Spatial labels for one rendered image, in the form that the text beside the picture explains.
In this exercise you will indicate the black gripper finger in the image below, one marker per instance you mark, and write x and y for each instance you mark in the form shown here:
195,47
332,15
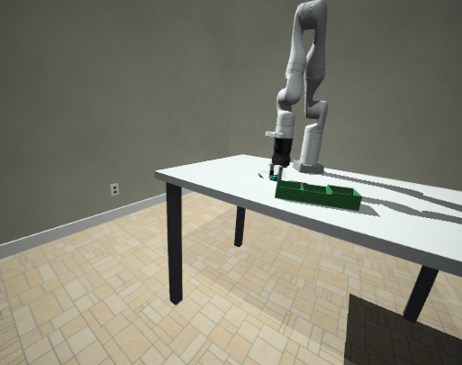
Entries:
271,170
280,170

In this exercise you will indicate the green bin rack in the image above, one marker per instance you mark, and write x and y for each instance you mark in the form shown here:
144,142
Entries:
319,195

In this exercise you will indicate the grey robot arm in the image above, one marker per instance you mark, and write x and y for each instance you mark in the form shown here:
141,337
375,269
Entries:
309,15

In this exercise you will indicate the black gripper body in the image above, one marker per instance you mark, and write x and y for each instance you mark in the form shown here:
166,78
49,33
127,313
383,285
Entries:
282,144

